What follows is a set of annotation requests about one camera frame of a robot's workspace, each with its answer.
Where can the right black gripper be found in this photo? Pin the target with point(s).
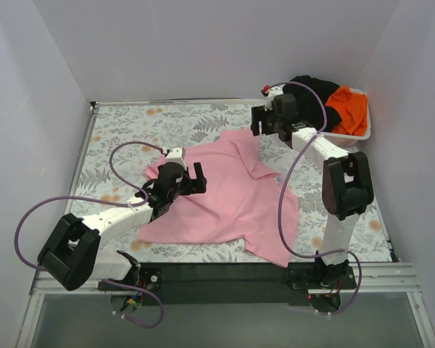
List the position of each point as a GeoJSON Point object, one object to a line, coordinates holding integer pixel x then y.
{"type": "Point", "coordinates": [259, 120]}

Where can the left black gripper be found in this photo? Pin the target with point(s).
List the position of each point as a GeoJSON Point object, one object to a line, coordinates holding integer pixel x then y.
{"type": "Point", "coordinates": [190, 182]}

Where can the pink t-shirt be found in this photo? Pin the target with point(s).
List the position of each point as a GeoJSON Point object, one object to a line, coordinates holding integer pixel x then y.
{"type": "Point", "coordinates": [242, 201]}

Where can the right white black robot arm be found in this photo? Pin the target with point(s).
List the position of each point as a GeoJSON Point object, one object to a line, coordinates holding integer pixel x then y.
{"type": "Point", "coordinates": [347, 188]}

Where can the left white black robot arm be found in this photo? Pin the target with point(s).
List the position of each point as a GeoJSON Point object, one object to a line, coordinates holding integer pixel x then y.
{"type": "Point", "coordinates": [72, 254]}

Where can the black t-shirt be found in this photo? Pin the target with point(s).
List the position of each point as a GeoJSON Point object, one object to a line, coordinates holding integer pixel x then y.
{"type": "Point", "coordinates": [307, 105]}

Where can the floral patterned table mat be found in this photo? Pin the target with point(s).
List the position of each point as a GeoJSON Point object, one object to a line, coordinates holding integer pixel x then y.
{"type": "Point", "coordinates": [124, 139]}

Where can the white plastic laundry basket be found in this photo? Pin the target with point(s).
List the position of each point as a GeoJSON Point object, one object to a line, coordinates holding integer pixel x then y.
{"type": "Point", "coordinates": [345, 140]}

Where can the orange t-shirt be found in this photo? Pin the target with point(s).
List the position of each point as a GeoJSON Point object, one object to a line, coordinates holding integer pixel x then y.
{"type": "Point", "coordinates": [352, 109]}

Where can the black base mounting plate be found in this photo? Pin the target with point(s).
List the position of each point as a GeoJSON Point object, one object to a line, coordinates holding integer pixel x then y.
{"type": "Point", "coordinates": [234, 283]}

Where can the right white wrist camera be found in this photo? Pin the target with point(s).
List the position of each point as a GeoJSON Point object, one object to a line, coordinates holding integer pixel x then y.
{"type": "Point", "coordinates": [270, 93]}

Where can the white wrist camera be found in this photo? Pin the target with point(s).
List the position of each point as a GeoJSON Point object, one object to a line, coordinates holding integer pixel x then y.
{"type": "Point", "coordinates": [177, 156]}
{"type": "Point", "coordinates": [270, 93]}

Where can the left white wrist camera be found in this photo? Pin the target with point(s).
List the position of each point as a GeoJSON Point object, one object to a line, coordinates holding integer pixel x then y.
{"type": "Point", "coordinates": [177, 156]}

